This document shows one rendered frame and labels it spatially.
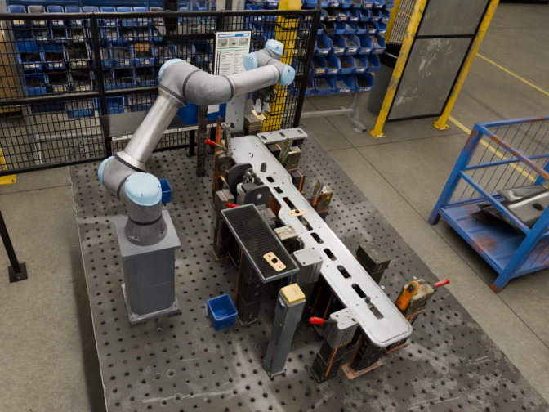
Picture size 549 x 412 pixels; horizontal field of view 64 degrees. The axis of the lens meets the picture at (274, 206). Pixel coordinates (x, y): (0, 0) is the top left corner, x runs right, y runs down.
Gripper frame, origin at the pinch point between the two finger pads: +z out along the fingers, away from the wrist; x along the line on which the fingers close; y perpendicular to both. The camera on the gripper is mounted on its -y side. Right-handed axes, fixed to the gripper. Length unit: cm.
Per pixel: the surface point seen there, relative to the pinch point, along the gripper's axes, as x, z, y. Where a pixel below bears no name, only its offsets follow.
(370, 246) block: 17, 16, 80
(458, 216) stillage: 189, 108, 26
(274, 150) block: 16.6, 29.3, -2.8
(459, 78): 313, 78, -118
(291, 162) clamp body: 19.3, 27.7, 10.4
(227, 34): 6, -10, -56
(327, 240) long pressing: 3, 20, 68
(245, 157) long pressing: -3.6, 26.9, 1.5
